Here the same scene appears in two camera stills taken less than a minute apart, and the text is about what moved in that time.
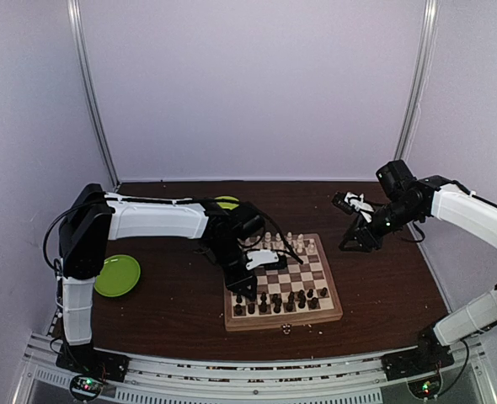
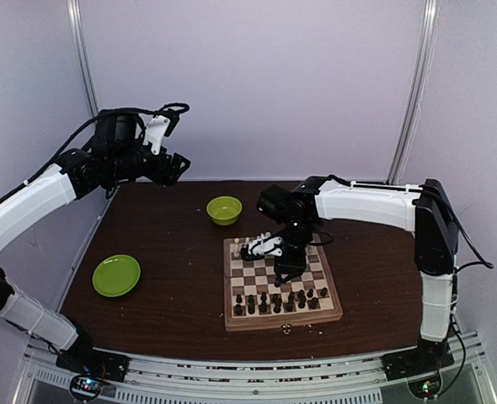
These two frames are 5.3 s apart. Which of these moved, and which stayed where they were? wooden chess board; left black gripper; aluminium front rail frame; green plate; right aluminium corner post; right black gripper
Moved: right black gripper; left black gripper
Stayed: aluminium front rail frame; green plate; wooden chess board; right aluminium corner post
